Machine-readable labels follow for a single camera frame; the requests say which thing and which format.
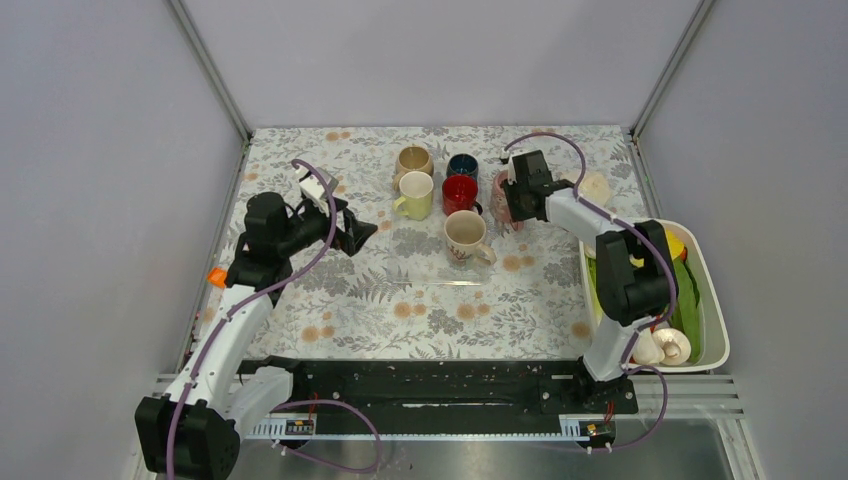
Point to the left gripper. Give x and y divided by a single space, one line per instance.
355 231

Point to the blue ribbed mug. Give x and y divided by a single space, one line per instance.
463 164

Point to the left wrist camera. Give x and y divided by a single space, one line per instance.
317 188

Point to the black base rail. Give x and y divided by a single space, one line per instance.
429 397

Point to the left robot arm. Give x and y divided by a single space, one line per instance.
195 429

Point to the clear plastic tray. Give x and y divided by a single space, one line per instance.
418 252

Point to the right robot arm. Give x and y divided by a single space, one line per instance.
635 283

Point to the white plastic basket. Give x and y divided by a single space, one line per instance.
715 345

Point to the beige round mug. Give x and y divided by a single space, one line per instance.
412 159

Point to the pink ghost mug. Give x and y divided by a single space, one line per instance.
499 205

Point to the tall cream illustrated mug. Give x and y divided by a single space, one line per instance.
465 236

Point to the floral tablecloth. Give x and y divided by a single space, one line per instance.
531 307

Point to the toy green bok choy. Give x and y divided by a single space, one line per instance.
686 316

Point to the toy white mushroom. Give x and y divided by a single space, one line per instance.
647 350
675 347

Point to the orange small package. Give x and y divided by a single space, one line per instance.
217 277

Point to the light green mug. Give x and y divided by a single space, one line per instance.
416 196

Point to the red mug black handle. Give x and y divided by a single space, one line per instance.
459 192

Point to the toy yellow vegetable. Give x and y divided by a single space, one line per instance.
677 248

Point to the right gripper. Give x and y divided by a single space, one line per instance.
516 213

